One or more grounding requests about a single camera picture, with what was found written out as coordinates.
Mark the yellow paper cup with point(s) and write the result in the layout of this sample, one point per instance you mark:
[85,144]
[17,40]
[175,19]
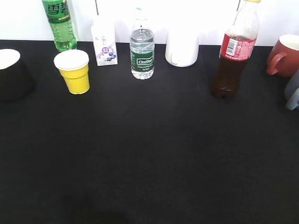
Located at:
[73,67]

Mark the cola bottle red label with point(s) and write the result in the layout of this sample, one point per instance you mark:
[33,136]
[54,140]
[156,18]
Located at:
[236,49]

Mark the green sprite bottle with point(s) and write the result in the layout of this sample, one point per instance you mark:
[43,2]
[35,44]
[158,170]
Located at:
[59,19]

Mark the clear water bottle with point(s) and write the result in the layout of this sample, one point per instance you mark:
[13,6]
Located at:
[142,46]

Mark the white ceramic mug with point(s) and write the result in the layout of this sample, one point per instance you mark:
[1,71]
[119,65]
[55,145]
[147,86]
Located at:
[182,47]

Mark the blueberry milk carton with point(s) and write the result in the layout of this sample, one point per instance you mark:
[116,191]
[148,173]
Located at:
[103,33]

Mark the black bowl white inside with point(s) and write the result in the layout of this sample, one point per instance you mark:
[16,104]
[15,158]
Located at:
[16,82]

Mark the grey mug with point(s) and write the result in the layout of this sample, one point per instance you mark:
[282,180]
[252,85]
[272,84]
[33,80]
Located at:
[292,93]

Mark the red ceramic mug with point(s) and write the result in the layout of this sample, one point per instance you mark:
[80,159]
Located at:
[283,60]

